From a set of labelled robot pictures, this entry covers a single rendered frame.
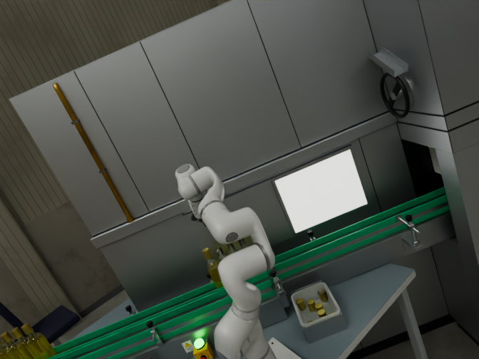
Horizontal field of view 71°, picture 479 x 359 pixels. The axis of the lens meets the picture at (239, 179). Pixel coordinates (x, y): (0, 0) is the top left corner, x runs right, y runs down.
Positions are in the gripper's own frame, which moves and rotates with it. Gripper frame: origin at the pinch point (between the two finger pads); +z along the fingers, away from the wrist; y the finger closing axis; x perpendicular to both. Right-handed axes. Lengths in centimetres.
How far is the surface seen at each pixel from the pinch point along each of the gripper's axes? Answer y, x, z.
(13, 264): 240, -182, 104
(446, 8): -107, -6, -42
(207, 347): 26, 23, 47
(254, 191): -20.6, -24.2, 13.9
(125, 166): 31, -40, -19
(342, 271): -45, 10, 53
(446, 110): -99, 5, -9
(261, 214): -19.5, -20.0, 25.5
